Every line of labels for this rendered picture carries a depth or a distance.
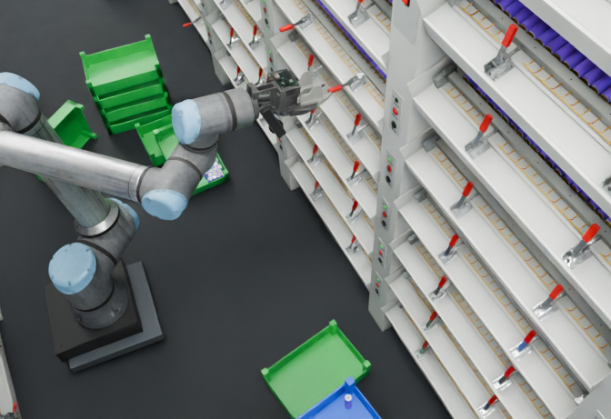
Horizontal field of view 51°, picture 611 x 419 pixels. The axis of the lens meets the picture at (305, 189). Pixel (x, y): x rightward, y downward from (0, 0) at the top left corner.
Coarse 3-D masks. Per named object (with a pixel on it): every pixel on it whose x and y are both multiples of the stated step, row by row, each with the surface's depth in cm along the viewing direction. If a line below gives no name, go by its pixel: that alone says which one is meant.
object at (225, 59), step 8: (224, 48) 282; (216, 56) 283; (224, 56) 285; (232, 56) 284; (224, 64) 283; (232, 64) 282; (232, 72) 280; (240, 72) 277; (232, 80) 277; (240, 80) 274; (248, 80) 274; (264, 120) 259; (264, 128) 260; (272, 136) 257
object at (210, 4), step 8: (200, 0) 268; (208, 0) 260; (208, 8) 263; (216, 8) 265; (208, 24) 273; (208, 40) 286; (216, 40) 277; (216, 48) 280; (216, 64) 291; (216, 72) 299; (224, 72) 292; (224, 80) 296
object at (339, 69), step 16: (288, 0) 180; (288, 16) 177; (304, 32) 173; (320, 48) 168; (336, 48) 166; (336, 64) 164; (368, 64) 161; (352, 96) 160; (368, 96) 156; (368, 112) 155
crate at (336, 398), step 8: (344, 384) 166; (352, 384) 164; (336, 392) 166; (344, 392) 170; (352, 392) 168; (360, 392) 164; (328, 400) 166; (336, 400) 168; (344, 400) 168; (352, 400) 168; (360, 400) 167; (312, 408) 162; (320, 408) 166; (328, 408) 167; (336, 408) 167; (344, 408) 167; (352, 408) 167; (360, 408) 167; (368, 408) 164; (304, 416) 162; (312, 416) 166; (320, 416) 166; (328, 416) 166; (336, 416) 166; (344, 416) 166; (352, 416) 166; (360, 416) 166; (368, 416) 166; (376, 416) 161
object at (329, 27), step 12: (312, 12) 172; (324, 24) 168; (324, 36) 168; (336, 36) 165; (348, 48) 162; (348, 60) 162; (360, 60) 159; (372, 72) 156; (384, 96) 153; (384, 108) 152
